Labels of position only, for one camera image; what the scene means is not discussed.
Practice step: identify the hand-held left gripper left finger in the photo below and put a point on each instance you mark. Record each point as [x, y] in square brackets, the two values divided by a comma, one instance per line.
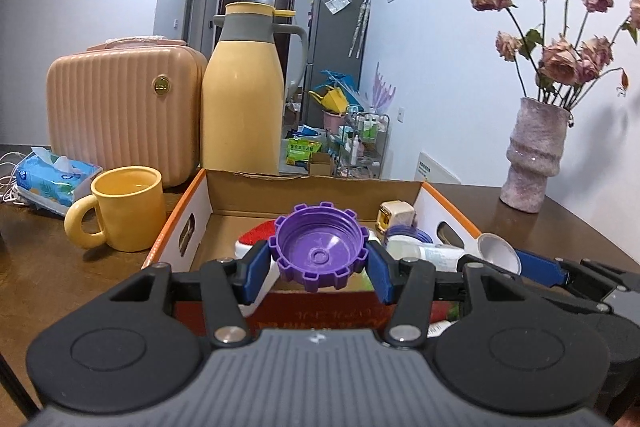
[255, 268]

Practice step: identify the blue tissue pack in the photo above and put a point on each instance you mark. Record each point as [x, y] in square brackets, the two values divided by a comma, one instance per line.
[55, 182]

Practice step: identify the white and red lint brush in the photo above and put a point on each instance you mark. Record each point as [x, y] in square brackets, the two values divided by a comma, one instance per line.
[257, 232]

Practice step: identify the purple ridged bottle cap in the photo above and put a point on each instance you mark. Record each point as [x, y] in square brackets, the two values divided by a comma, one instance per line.
[315, 252]

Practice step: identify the yellow watering can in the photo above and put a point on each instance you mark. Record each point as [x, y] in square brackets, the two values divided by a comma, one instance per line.
[332, 99]

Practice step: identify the white smooth wide cap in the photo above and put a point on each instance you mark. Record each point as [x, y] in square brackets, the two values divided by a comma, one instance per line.
[495, 252]

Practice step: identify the bunch of dried pink roses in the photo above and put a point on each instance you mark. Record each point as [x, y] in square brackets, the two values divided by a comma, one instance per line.
[560, 57]

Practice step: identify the grey refrigerator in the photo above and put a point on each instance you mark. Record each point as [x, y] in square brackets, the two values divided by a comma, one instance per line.
[332, 42]

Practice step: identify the small cardboard box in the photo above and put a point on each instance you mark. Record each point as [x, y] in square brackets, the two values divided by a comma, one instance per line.
[320, 164]

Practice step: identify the blue-rimmed round lid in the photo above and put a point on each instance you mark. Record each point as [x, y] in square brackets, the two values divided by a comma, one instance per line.
[406, 234]

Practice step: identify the clear plastic pouch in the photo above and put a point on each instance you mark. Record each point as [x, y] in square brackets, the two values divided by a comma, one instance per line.
[336, 2]

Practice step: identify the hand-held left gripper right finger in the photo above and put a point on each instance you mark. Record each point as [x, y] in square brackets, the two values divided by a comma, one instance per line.
[381, 274]

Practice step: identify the pink plastic bin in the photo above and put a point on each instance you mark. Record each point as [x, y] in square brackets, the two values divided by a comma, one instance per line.
[331, 119]

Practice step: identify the purple wall decal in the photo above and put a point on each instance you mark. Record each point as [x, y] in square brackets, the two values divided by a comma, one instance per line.
[380, 87]

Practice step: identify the yellow thermos jug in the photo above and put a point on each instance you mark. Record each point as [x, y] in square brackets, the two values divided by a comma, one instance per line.
[240, 107]

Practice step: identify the white folded umbrella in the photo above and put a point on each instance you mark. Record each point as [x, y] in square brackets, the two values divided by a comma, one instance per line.
[361, 24]

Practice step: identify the green packet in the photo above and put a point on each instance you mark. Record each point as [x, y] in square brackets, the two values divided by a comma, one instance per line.
[302, 149]

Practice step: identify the pink textured vase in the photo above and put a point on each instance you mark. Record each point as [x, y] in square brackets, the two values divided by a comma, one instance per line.
[537, 157]

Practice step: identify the cream cube charger plug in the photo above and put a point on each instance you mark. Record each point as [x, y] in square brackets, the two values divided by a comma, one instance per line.
[395, 214]

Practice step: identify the yellow mug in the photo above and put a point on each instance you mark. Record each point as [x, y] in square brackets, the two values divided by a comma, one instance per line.
[130, 212]

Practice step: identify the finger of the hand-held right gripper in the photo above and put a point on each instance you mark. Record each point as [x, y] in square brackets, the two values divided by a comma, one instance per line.
[575, 302]
[540, 268]

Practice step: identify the pink ribbed suitcase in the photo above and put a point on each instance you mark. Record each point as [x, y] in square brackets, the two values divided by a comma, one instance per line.
[120, 107]

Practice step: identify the white wall socket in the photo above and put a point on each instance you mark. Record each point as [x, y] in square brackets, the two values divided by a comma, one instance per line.
[401, 114]

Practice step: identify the red cardboard box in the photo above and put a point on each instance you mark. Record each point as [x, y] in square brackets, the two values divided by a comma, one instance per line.
[235, 199]

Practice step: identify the grey interior door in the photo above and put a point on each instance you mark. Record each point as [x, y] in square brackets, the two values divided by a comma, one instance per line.
[196, 7]

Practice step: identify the small white spray bottle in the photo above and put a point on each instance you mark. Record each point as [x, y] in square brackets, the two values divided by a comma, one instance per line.
[440, 255]

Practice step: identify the blue plastic frame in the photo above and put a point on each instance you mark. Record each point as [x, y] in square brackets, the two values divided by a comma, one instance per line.
[340, 79]

